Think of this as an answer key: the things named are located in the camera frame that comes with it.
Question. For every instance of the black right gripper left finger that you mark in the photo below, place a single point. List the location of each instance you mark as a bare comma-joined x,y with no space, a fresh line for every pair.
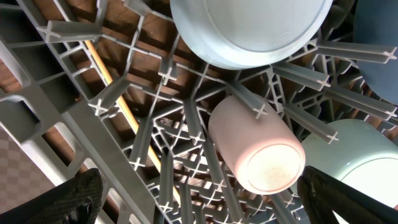
78,200

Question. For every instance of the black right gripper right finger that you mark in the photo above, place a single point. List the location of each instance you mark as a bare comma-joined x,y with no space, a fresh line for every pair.
323,197

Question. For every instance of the green bowl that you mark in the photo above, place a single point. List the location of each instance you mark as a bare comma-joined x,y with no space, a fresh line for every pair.
362,158

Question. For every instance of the pink cup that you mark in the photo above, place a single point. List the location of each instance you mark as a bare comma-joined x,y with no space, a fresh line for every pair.
263,153

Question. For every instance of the wooden chopstick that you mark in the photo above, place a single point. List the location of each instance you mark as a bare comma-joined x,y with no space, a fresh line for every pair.
127,112

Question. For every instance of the light blue bowl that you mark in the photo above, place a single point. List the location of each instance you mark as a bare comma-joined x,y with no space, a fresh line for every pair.
241,34

